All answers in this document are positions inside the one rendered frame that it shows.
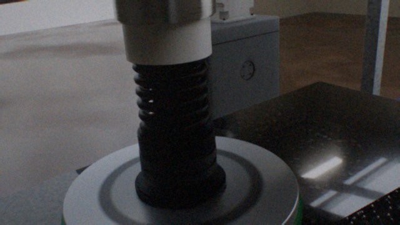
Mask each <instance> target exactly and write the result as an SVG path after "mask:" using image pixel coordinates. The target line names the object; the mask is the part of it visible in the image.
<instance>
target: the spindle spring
mask: <svg viewBox="0 0 400 225"><path fill-rule="evenodd" d="M206 59H207V57H206V58H204V59H200V60H198V61H193V62H187V63H183V64H172V65H164V66H145V65H138V64H132V69H133V70H135V71H136V74H135V76H134V81H135V83H136V84H138V86H136V94H137V95H138V96H139V97H138V100H137V105H138V107H139V109H140V110H139V118H140V119H141V123H140V127H141V130H142V131H143V132H144V133H146V134H149V135H152V136H159V137H171V136H180V135H183V134H188V133H191V132H193V131H196V130H198V129H201V128H202V127H204V126H205V125H206V124H207V123H208V122H209V120H210V118H211V112H210V110H209V107H210V100H209V98H208V96H209V88H208V86H207V85H208V82H209V78H208V75H207V74H206V73H207V71H208V64H206V62H205V61H206ZM195 67H197V68H195ZM191 68H192V71H189V72H185V73H182V74H177V75H173V76H163V77H150V74H168V73H176V72H179V71H185V70H188V69H191ZM191 82H192V84H190V85H188V86H184V87H179V88H176V89H167V90H150V89H151V88H168V87H173V86H179V85H183V84H187V83H191ZM190 95H194V96H192V97H189V98H187V99H183V100H180V101H173V102H148V101H165V100H172V99H179V98H184V97H187V96H190ZM193 107H194V109H192V110H190V111H186V112H182V113H179V114H171V115H155V114H154V113H174V112H178V111H184V110H187V109H191V108H193ZM149 113H151V114H149ZM197 118H198V119H197ZM195 119H197V120H195ZM192 120H195V121H193V122H190V123H187V124H183V125H180V126H173V127H154V126H150V124H151V125H157V126H167V125H174V124H181V123H186V122H189V121H192Z"/></svg>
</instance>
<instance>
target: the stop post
mask: <svg viewBox="0 0 400 225"><path fill-rule="evenodd" d="M388 10H389V0H368V1H367V14H366V27H365V35H364V48H363V55H362V75H361V88H360V91H363V92H365V93H370V94H375V95H378V96H379V93H380V88H381V77H382V71H383V55H384V43H385V37H386V27H387V21H388Z"/></svg>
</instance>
